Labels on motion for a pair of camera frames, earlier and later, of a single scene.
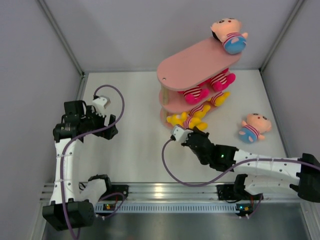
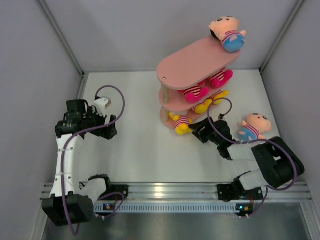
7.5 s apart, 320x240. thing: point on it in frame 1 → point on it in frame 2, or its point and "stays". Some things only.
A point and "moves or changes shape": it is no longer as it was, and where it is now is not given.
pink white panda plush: (195, 95) stays
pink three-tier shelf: (195, 66) stays
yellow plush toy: (191, 119) moves or changes shape
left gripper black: (107, 133) stays
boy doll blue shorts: (253, 127) stays
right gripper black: (196, 130) → (201, 134)
